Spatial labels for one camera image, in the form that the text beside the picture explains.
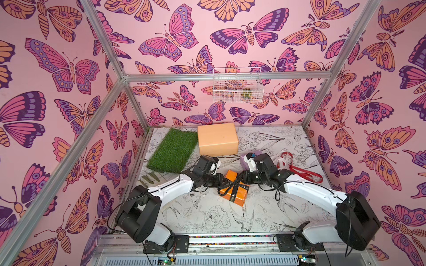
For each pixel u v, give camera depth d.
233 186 0.83
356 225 0.42
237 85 0.95
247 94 0.94
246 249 0.73
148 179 0.95
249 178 0.74
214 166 0.73
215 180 0.76
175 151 1.03
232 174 0.88
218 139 0.97
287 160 1.00
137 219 0.43
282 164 0.98
